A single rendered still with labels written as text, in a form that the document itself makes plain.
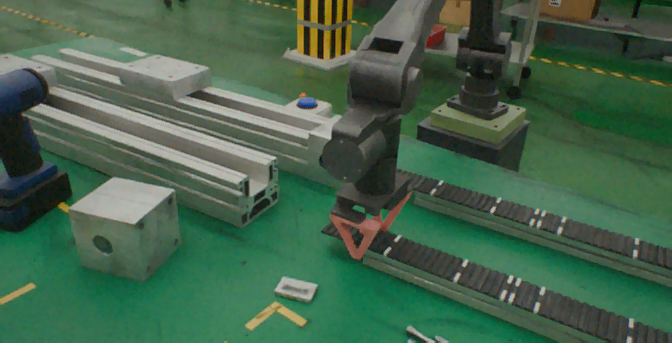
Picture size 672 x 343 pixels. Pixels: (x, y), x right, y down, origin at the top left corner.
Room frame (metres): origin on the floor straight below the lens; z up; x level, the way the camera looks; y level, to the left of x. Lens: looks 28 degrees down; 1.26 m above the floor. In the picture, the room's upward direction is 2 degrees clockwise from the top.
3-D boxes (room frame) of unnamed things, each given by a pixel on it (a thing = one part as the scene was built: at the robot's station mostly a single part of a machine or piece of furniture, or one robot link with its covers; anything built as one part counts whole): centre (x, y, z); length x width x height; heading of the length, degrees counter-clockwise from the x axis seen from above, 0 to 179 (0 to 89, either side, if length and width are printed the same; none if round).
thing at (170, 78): (1.07, 0.38, 0.87); 0.16 x 0.11 x 0.07; 61
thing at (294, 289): (0.53, 0.05, 0.78); 0.05 x 0.03 x 0.01; 74
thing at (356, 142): (0.58, -0.03, 1.01); 0.12 x 0.09 x 0.12; 153
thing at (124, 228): (0.61, 0.29, 0.83); 0.11 x 0.10 x 0.10; 164
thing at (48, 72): (1.03, 0.69, 0.87); 0.16 x 0.11 x 0.07; 61
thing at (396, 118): (0.61, -0.05, 0.98); 0.07 x 0.06 x 0.07; 153
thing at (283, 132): (1.07, 0.38, 0.82); 0.80 x 0.10 x 0.09; 61
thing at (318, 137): (0.87, -0.01, 0.83); 0.12 x 0.09 x 0.10; 151
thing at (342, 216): (0.59, -0.04, 0.85); 0.07 x 0.07 x 0.09; 60
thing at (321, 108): (1.04, 0.08, 0.81); 0.10 x 0.08 x 0.06; 151
